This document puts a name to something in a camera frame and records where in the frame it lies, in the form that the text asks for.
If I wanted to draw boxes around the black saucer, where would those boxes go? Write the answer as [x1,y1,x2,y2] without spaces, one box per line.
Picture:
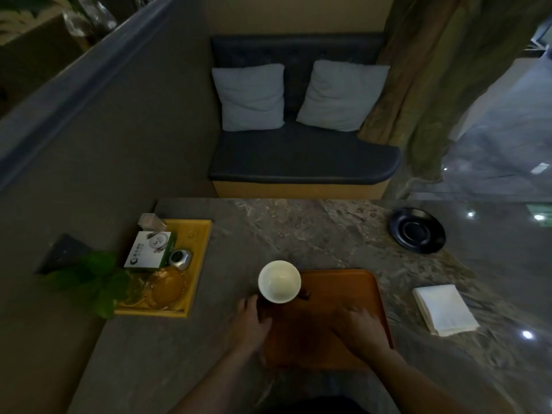
[388,207,447,255]

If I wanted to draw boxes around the dark blue bench sofa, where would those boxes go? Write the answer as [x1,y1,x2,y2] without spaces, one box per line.
[208,33,403,200]

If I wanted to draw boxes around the clear acrylic stand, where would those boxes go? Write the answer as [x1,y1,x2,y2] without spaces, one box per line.
[137,213,167,233]

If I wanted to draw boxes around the white folded napkin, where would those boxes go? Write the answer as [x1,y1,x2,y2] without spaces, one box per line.
[412,284,480,338]

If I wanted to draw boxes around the white cup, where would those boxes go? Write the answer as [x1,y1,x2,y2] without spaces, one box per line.
[257,260,311,305]

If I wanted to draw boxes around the person's right forearm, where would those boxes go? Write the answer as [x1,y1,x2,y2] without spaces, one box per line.
[361,347,516,414]

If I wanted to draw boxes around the green leafy plant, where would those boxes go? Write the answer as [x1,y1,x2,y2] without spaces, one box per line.
[40,251,133,320]

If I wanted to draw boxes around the person's left forearm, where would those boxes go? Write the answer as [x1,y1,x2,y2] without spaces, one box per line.
[167,346,269,414]

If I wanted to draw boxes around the yellow tray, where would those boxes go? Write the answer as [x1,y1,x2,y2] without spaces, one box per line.
[114,218,214,319]

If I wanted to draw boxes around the person's left hand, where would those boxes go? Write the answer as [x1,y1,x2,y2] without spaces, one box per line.
[231,294,273,355]

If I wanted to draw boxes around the clear glassware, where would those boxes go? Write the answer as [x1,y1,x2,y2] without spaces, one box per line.
[62,0,118,38]

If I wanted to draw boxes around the blue partition ledge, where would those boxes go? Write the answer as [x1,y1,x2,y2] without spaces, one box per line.
[0,0,181,188]

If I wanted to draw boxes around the orange serving tray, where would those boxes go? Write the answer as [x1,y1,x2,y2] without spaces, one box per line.
[258,269,394,371]

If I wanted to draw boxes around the dark plant pot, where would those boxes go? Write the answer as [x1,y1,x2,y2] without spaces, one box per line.
[36,233,94,275]

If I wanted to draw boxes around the white and green box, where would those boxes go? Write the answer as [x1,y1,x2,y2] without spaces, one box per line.
[123,230,177,273]

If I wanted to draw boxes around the silver faceted ball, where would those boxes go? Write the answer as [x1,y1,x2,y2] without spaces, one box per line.
[168,248,193,271]

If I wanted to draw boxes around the person's right hand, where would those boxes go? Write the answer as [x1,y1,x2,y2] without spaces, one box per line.
[331,304,394,363]

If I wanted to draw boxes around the light grey cushion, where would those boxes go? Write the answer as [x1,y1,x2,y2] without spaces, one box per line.
[296,60,391,133]
[211,63,286,133]

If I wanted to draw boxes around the olive green curtain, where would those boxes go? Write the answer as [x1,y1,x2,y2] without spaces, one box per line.
[357,0,552,182]

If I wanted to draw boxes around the person's dark trousers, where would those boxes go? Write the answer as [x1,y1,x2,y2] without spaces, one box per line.
[259,370,391,414]

